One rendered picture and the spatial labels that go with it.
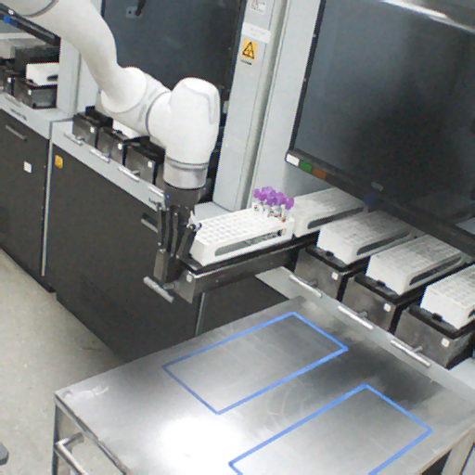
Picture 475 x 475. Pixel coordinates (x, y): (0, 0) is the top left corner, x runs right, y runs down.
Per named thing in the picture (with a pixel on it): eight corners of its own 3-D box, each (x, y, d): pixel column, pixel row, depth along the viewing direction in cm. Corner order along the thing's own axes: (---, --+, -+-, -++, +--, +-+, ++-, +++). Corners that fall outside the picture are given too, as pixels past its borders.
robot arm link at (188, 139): (224, 160, 146) (178, 139, 153) (237, 86, 139) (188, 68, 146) (187, 169, 138) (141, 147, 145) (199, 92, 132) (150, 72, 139)
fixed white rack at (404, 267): (430, 251, 186) (437, 230, 183) (463, 269, 179) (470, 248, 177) (363, 278, 166) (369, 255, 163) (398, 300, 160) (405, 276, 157)
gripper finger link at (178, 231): (187, 206, 151) (192, 209, 150) (181, 253, 156) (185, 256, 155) (173, 210, 149) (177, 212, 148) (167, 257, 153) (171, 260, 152)
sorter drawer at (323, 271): (436, 223, 222) (444, 196, 218) (474, 241, 214) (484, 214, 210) (281, 277, 174) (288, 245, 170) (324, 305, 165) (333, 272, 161)
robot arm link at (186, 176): (189, 146, 151) (186, 172, 153) (156, 150, 145) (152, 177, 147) (218, 161, 145) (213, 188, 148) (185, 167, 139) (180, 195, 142)
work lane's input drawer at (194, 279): (336, 221, 210) (343, 193, 206) (373, 241, 202) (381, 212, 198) (137, 280, 162) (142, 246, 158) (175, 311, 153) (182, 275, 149)
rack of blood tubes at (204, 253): (263, 225, 182) (267, 203, 180) (291, 242, 176) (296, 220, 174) (173, 250, 163) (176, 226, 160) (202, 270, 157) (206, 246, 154)
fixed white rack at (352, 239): (383, 226, 195) (389, 206, 192) (413, 243, 189) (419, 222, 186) (314, 250, 175) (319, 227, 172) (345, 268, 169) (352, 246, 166)
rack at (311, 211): (339, 205, 203) (344, 185, 201) (366, 219, 197) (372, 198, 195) (268, 224, 184) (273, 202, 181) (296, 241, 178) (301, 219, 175)
